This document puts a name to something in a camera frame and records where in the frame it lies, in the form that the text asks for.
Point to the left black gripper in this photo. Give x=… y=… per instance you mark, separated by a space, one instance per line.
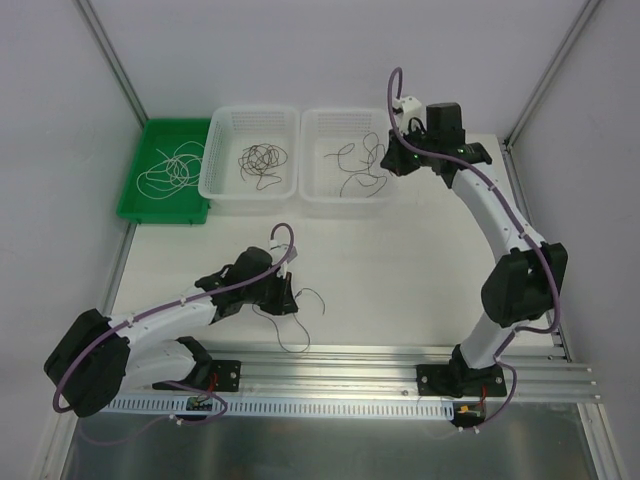
x=282 y=298

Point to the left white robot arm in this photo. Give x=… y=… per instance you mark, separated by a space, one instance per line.
x=100 y=356

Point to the left white plastic basket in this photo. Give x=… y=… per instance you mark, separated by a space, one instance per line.
x=250 y=164

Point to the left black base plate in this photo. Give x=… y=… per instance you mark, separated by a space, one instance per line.
x=225 y=375

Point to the right white plastic basket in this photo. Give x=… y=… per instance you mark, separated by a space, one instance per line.
x=339 y=165

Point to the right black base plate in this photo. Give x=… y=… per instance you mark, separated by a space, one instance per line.
x=443 y=380

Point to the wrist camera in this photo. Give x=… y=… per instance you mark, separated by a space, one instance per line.
x=282 y=251
x=407 y=107

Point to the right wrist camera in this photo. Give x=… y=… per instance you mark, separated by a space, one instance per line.
x=407 y=107

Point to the left aluminium frame post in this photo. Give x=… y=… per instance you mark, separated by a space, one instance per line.
x=105 y=46

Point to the white slotted cable duct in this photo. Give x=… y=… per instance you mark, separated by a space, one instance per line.
x=193 y=405

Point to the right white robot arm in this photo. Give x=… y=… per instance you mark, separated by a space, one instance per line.
x=528 y=273

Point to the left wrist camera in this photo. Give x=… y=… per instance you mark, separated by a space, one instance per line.
x=282 y=251

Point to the green plastic tray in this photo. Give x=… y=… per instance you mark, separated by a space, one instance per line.
x=162 y=184

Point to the aluminium frame post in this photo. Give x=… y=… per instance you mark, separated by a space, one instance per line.
x=567 y=44
x=105 y=46

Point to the white plastic basket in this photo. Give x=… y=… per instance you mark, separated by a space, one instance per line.
x=250 y=164
x=339 y=165

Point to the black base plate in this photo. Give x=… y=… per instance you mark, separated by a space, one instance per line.
x=443 y=380
x=225 y=375

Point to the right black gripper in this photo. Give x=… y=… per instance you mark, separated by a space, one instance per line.
x=395 y=157

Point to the right aluminium frame post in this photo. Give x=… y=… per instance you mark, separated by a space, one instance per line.
x=567 y=44

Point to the aluminium mounting rail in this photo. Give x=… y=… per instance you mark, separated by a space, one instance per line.
x=389 y=372

